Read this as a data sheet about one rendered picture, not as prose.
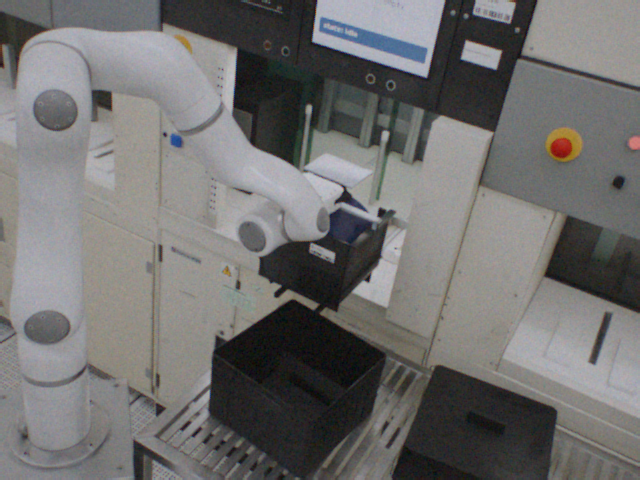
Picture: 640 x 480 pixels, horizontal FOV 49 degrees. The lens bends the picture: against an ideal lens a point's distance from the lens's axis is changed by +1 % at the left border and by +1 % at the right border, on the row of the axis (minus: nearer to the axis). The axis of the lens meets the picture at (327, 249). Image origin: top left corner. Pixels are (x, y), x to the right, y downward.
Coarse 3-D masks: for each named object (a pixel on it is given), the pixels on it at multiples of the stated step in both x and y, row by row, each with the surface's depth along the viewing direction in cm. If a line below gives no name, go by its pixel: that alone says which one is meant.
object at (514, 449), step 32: (448, 384) 158; (480, 384) 160; (416, 416) 149; (448, 416) 150; (480, 416) 148; (512, 416) 153; (544, 416) 154; (416, 448) 141; (448, 448) 142; (480, 448) 144; (512, 448) 145; (544, 448) 146
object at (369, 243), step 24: (312, 168) 148; (336, 168) 149; (360, 168) 151; (360, 216) 150; (384, 216) 155; (336, 240) 144; (360, 240) 145; (264, 264) 157; (288, 264) 154; (312, 264) 150; (336, 264) 147; (360, 264) 154; (288, 288) 157; (312, 288) 153; (336, 288) 150
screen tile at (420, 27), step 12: (408, 0) 142; (420, 0) 141; (432, 0) 139; (384, 12) 145; (396, 12) 144; (420, 12) 142; (432, 12) 140; (384, 24) 146; (396, 24) 145; (408, 24) 144; (420, 24) 143; (432, 24) 141; (420, 36) 144
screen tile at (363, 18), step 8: (328, 0) 150; (336, 0) 149; (344, 0) 148; (352, 0) 148; (360, 0) 147; (368, 0) 146; (328, 8) 151; (336, 8) 150; (344, 8) 149; (352, 8) 148; (360, 8) 147; (368, 8) 147; (344, 16) 150; (352, 16) 149; (360, 16) 148; (368, 16) 147
